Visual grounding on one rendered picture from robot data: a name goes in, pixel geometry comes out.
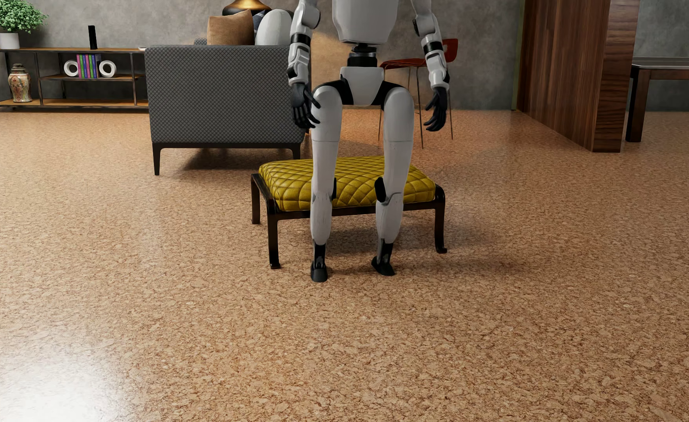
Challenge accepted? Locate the wood metal shelf unit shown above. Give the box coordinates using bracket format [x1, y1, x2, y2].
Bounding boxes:
[0, 47, 150, 113]

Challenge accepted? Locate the gold black lamp base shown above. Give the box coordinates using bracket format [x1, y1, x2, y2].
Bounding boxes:
[222, 0, 273, 17]

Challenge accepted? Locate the green potted plant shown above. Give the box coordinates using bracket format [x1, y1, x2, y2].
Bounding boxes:
[0, 0, 49, 50]

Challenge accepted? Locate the colourful row of books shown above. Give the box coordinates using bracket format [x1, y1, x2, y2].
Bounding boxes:
[75, 53, 101, 80]

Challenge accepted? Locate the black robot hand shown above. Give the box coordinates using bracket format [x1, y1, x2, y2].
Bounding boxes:
[423, 86, 450, 132]
[289, 82, 322, 131]

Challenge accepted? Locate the gray fabric sofa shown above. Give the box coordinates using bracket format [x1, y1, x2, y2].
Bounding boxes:
[144, 38, 311, 177]

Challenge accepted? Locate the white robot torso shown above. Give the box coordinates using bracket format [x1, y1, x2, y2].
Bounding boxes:
[331, 0, 404, 108]

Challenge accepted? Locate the dark wood partition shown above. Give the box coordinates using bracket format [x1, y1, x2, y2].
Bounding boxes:
[516, 0, 641, 154]

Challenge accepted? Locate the yellow quilted stool chair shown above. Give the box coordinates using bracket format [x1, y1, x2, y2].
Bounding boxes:
[250, 156, 448, 271]

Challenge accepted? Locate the red metal-legged chair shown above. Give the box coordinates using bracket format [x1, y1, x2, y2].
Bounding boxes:
[377, 38, 460, 149]

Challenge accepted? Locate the white right robot leg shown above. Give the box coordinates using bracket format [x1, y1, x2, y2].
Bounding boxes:
[309, 85, 344, 284]

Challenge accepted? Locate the white cushion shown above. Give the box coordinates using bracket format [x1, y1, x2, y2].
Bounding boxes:
[254, 9, 294, 47]

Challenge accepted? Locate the brown cushion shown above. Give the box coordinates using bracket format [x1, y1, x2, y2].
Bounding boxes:
[206, 9, 256, 47]

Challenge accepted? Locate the white robot leg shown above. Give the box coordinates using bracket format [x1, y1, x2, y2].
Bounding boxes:
[309, 85, 344, 284]
[371, 86, 416, 277]

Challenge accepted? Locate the patterned ceramic vase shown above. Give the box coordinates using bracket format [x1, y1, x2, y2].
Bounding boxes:
[7, 63, 33, 104]

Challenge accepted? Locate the dark wood table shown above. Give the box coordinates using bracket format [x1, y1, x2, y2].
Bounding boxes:
[625, 44, 689, 144]

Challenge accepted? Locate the white left robot leg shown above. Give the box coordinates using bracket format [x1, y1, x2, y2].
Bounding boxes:
[371, 86, 416, 277]

